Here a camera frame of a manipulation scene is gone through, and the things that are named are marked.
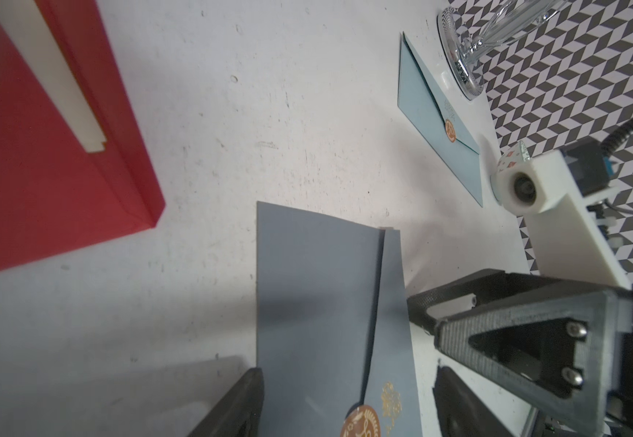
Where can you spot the chrome jewellery stand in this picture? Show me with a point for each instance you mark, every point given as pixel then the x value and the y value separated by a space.
pixel 464 51

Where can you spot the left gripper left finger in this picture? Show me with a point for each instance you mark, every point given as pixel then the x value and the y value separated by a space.
pixel 238 413

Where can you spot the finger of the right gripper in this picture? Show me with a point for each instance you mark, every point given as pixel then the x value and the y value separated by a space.
pixel 555 348
pixel 475 295

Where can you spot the light blue envelope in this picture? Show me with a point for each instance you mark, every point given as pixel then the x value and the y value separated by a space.
pixel 428 109

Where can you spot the red envelope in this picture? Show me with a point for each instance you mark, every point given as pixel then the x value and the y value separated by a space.
pixel 74 170

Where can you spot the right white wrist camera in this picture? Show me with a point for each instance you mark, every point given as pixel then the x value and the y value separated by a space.
pixel 559 196

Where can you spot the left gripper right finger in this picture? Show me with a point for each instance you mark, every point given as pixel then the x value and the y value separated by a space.
pixel 460 411

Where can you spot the dark grey envelope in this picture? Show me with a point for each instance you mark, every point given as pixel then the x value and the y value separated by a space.
pixel 333 334

